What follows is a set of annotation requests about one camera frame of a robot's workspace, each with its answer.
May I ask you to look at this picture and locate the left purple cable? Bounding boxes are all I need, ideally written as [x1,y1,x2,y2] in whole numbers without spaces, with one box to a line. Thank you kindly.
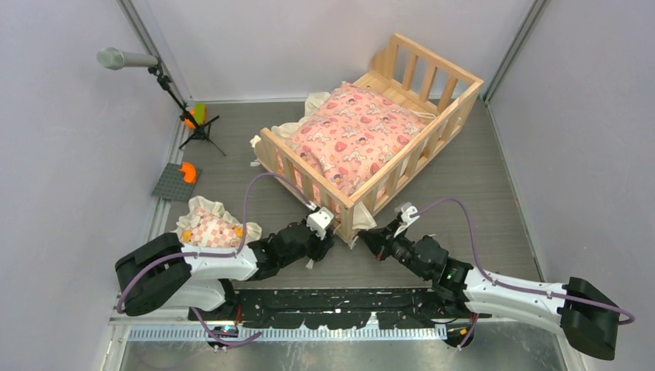
[116,172,318,350]

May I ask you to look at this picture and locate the silver microphone on tripod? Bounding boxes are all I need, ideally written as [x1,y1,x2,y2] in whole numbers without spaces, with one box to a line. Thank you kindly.
[96,47,226,156]

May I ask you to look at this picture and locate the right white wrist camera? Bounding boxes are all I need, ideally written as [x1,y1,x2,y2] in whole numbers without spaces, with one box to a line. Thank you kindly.
[393,202,420,237]

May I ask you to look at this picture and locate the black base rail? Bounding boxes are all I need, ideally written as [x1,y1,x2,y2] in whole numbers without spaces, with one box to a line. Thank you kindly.
[225,286,462,332]

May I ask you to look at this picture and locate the orange green toy ball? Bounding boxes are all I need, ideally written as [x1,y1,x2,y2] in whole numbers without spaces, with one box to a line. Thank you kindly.
[184,103,207,130]

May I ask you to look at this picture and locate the grey building plate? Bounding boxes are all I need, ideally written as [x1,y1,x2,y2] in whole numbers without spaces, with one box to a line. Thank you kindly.
[151,162,202,202]

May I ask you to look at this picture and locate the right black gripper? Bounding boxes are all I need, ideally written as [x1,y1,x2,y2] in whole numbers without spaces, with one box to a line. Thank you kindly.
[359,219,431,281]

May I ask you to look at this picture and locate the small checkered ruffled pillow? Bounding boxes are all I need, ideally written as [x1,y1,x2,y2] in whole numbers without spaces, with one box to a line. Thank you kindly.
[173,196,262,248]

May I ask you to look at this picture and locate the purple cable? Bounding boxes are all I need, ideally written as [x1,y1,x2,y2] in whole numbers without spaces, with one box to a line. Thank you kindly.
[116,172,318,350]
[416,197,636,352]

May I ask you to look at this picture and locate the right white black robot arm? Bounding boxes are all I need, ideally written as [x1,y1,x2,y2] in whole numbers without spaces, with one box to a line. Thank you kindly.
[358,227,619,361]

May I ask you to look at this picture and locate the orange curved toy piece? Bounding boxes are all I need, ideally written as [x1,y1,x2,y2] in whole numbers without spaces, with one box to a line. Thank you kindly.
[179,162,199,184]

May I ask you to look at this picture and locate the wooden slatted pet bed frame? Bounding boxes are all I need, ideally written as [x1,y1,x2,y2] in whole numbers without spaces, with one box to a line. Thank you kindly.
[252,34,484,242]

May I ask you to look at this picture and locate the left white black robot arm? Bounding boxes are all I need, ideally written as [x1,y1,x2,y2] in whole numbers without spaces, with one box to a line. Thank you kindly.
[114,220,334,320]

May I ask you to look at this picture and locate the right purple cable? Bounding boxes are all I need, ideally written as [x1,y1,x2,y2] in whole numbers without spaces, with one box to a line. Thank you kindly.
[416,197,636,352]

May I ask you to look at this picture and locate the pink printed cushion with ties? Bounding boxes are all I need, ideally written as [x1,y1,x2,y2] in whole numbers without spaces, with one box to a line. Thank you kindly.
[270,82,436,196]

